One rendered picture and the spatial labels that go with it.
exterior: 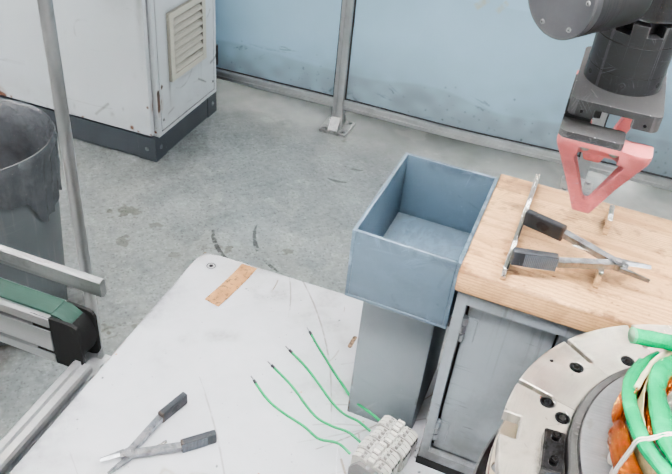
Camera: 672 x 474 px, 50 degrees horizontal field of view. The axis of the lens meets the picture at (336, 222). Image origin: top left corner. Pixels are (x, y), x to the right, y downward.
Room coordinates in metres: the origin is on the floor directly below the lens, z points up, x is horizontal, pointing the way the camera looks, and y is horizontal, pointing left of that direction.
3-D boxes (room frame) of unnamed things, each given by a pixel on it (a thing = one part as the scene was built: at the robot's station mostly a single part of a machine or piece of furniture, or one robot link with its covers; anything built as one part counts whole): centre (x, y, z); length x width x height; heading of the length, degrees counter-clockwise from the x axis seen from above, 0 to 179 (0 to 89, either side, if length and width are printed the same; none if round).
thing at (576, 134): (0.50, -0.20, 1.20); 0.07 x 0.07 x 0.09; 72
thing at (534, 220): (0.57, -0.20, 1.09); 0.04 x 0.01 x 0.02; 56
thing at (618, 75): (0.53, -0.21, 1.27); 0.10 x 0.07 x 0.07; 162
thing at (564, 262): (0.51, -0.23, 1.09); 0.06 x 0.01 x 0.01; 96
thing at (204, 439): (0.50, 0.13, 0.79); 0.04 x 0.01 x 0.02; 118
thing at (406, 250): (0.62, -0.09, 0.92); 0.17 x 0.11 x 0.28; 161
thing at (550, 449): (0.29, -0.15, 1.10); 0.03 x 0.01 x 0.01; 165
